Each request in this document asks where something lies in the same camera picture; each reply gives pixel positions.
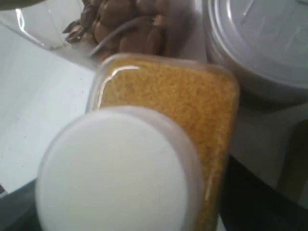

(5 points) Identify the clear can silver pull-lid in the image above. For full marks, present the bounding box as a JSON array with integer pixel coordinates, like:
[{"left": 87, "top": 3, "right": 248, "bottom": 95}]
[{"left": 202, "top": 0, "right": 308, "bottom": 104}]

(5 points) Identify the almond jar yellow lid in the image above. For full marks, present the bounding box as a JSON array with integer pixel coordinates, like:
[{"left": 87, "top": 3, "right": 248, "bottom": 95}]
[{"left": 0, "top": 0, "right": 195, "bottom": 60}]

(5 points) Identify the yellow grain bottle white cap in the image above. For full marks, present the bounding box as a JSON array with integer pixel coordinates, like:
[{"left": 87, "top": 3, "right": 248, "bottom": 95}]
[{"left": 35, "top": 53, "right": 239, "bottom": 231}]

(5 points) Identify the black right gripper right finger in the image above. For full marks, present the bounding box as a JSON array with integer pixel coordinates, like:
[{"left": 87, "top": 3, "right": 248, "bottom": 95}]
[{"left": 219, "top": 156, "right": 308, "bottom": 231}]

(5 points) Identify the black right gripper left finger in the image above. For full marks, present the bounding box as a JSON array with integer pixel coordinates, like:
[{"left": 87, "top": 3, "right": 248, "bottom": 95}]
[{"left": 0, "top": 180, "right": 39, "bottom": 231}]

